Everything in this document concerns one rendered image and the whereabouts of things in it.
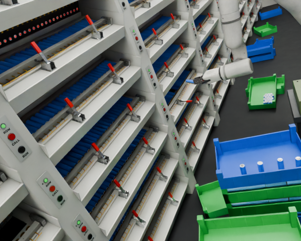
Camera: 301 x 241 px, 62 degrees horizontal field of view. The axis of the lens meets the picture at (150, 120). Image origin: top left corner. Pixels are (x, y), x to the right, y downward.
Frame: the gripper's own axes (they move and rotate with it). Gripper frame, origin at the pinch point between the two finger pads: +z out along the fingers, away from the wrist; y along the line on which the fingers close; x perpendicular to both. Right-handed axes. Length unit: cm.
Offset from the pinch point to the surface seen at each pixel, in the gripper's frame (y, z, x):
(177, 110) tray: 18.2, 11.0, 7.6
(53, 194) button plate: 105, 5, -20
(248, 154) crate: 54, -33, 14
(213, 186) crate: 33, 3, 56
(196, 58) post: -31.4, 9.4, -3.8
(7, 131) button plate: 104, 2, -43
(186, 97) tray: 3.1, 10.1, 8.1
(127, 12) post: 33, 1, -52
